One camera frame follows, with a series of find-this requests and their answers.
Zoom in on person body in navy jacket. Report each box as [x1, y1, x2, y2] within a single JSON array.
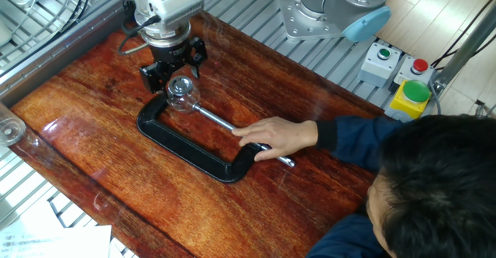
[[305, 213, 388, 258]]

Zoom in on grey box with green button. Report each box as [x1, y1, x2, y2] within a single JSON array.
[[356, 42, 403, 88]]

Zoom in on glossy brown wooden board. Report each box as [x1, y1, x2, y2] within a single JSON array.
[[9, 12, 388, 258]]

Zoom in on person head with black hair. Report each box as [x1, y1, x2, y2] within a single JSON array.
[[366, 114, 496, 258]]

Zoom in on white printed paper sheets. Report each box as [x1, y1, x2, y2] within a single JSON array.
[[0, 225, 113, 258]]

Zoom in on black C-clamp with steel screw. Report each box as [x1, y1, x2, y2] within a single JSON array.
[[136, 91, 296, 184]]

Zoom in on yellow box with green button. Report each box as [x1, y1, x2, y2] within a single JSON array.
[[384, 79, 432, 124]]

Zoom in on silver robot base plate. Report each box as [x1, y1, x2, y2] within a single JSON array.
[[277, 0, 352, 42]]

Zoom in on small silver jar lid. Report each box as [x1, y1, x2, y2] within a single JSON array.
[[167, 75, 194, 98]]

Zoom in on aluminium profile post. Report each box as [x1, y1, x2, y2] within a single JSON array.
[[429, 2, 496, 96]]

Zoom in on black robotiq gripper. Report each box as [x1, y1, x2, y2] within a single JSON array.
[[139, 36, 208, 95]]

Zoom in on grey box with red button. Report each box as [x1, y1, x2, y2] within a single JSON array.
[[389, 55, 438, 93]]

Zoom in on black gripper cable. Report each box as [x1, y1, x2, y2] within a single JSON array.
[[117, 0, 162, 56]]

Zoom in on grey aluminium rail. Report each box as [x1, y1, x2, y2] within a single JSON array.
[[0, 0, 129, 108]]

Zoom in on small clear glass jar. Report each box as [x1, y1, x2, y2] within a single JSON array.
[[165, 86, 202, 114]]

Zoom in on person right hand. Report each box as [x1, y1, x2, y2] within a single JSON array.
[[231, 116, 319, 162]]

